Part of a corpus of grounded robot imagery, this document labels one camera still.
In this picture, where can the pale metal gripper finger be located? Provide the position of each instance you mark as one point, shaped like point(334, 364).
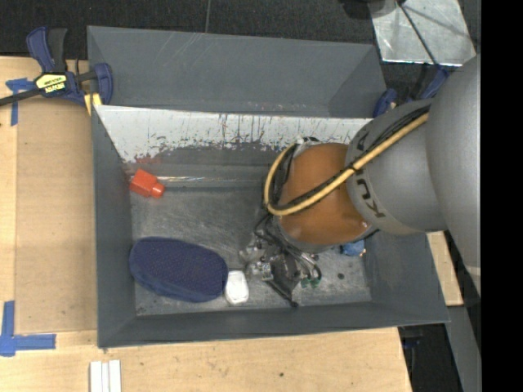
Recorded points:
point(252, 254)
point(261, 271)

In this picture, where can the small white rounded box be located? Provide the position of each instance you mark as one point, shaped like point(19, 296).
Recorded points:
point(237, 287)

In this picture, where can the grey metal bin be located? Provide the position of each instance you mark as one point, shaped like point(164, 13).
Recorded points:
point(212, 227)

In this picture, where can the small blue lump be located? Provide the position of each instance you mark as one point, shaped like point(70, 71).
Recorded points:
point(352, 248)

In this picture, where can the dark blue oval sponge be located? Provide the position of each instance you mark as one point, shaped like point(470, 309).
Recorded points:
point(177, 268)

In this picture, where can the red block with round knob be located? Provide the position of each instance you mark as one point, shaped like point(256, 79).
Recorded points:
point(144, 183)

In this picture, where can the pale wood flat board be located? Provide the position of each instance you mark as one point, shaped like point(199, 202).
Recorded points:
point(53, 219)

